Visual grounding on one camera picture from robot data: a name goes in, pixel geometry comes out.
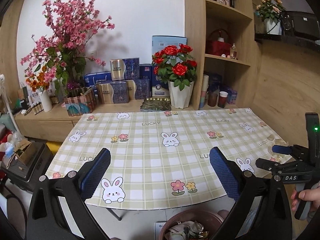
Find light blue flat box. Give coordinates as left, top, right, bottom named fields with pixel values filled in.
left=151, top=35, right=188, bottom=56

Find red gift basket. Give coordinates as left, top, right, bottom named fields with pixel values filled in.
left=206, top=29, right=232, bottom=57

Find pink blossom artificial tree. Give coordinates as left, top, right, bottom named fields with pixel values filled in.
left=20, top=0, right=116, bottom=98

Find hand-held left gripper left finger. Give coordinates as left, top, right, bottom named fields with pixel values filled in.
left=26, top=147, right=111, bottom=240

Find dark brown cup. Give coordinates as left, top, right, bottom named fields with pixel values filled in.
left=207, top=90, right=220, bottom=108

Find stack of pastel cups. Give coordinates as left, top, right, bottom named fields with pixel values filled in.
left=200, top=74, right=210, bottom=110

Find red paper cup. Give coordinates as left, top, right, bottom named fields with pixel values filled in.
left=217, top=91, right=229, bottom=108

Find small paper gift bag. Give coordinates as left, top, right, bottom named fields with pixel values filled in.
left=17, top=82, right=30, bottom=106

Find tall blue box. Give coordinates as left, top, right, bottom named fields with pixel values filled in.
left=209, top=72, right=223, bottom=92

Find teal patterned planter box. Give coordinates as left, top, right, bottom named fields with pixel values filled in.
left=63, top=87, right=96, bottom=117

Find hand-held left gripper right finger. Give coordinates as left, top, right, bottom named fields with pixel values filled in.
left=209, top=146, right=293, bottom=240

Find black chair frame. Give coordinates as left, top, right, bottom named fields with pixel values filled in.
left=0, top=182, right=28, bottom=240

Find white standing fan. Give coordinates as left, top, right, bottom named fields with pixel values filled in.
left=0, top=73, right=16, bottom=131

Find wooden shelf unit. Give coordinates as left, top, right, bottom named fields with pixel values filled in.
left=184, top=0, right=253, bottom=111

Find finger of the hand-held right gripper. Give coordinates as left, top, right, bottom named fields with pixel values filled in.
left=272, top=144, right=311, bottom=165
left=255, top=157, right=314, bottom=184

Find low wooden cabinet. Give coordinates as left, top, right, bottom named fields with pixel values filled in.
left=14, top=99, right=200, bottom=143

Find row of small brown bottles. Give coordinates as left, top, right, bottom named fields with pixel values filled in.
left=28, top=95, right=60, bottom=115

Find green metal leaf tray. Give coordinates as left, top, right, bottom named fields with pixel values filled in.
left=139, top=97, right=172, bottom=112

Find black hard case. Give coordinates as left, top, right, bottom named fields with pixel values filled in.
left=0, top=142, right=55, bottom=192

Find stack of blue gift boxes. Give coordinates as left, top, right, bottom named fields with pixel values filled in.
left=84, top=57, right=171, bottom=105

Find person's right hand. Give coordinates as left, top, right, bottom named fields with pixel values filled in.
left=291, top=187, right=320, bottom=218

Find clear plastic wrapper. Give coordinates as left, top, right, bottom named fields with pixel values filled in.
left=266, top=133, right=292, bottom=163

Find red roses in white vase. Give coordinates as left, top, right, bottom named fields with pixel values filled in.
left=151, top=44, right=198, bottom=110

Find brown plastic bin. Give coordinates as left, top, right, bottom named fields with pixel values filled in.
left=162, top=209, right=230, bottom=240

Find peach roses in white pot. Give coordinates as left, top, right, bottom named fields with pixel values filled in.
left=255, top=0, right=286, bottom=36

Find white flat booklet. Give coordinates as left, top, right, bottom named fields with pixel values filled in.
left=154, top=221, right=171, bottom=240

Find open cardboard box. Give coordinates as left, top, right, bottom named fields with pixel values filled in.
left=6, top=139, right=33, bottom=168

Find plaid bunny tablecloth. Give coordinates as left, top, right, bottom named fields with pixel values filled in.
left=45, top=107, right=293, bottom=209

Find small blue box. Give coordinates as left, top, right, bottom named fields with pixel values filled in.
left=226, top=86, right=238, bottom=106

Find black folding table frame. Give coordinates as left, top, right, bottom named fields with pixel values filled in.
left=107, top=206, right=123, bottom=222

